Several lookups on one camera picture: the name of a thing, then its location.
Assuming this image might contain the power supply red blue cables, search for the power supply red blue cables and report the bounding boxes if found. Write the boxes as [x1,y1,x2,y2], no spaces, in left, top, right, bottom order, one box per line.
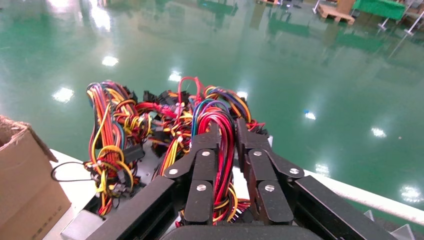
[178,99,253,228]

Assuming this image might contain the white table leg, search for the white table leg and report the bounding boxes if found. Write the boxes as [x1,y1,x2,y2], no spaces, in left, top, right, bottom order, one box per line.
[377,16,391,33]
[404,9,424,37]

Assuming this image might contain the wooden pallet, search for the wooden pallet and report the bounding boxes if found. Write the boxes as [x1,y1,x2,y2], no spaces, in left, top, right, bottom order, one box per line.
[316,3,356,26]

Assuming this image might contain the plain brown carton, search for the plain brown carton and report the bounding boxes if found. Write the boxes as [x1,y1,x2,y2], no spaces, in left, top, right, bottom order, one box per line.
[336,0,356,14]

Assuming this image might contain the power supply orange red cables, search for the power supply orange red cables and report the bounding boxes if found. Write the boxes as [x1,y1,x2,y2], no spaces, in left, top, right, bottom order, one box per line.
[84,81,154,217]

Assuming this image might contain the white rail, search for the white rail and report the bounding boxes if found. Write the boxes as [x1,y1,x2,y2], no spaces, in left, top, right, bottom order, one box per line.
[231,163,424,228]

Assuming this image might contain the ragged brown cardboard box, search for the ragged brown cardboard box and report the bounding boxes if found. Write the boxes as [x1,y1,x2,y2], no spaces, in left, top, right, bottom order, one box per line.
[0,115,72,240]

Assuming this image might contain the green covered table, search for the green covered table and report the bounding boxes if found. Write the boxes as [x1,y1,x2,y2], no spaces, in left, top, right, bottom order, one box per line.
[351,0,408,21]

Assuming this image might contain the grey metal bracket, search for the grey metal bracket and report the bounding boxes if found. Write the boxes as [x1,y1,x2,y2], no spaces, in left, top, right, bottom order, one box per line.
[362,209,378,222]
[389,224,417,240]

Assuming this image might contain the thin black cable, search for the thin black cable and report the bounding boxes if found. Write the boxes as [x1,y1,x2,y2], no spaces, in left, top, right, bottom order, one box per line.
[50,161,98,183]

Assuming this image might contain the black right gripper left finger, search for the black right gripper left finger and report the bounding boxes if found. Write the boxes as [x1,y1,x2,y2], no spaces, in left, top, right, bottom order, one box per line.
[86,124,221,240]

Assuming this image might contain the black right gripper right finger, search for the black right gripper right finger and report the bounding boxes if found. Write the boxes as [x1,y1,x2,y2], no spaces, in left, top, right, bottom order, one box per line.
[235,118,397,240]

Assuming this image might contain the power supply purple looped cables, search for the power supply purple looped cables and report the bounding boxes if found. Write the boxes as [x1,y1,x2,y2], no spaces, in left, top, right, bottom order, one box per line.
[177,76,270,137]

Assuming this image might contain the power supply black connector cables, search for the power supply black connector cables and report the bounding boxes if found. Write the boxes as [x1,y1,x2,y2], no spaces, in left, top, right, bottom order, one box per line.
[142,89,200,178]

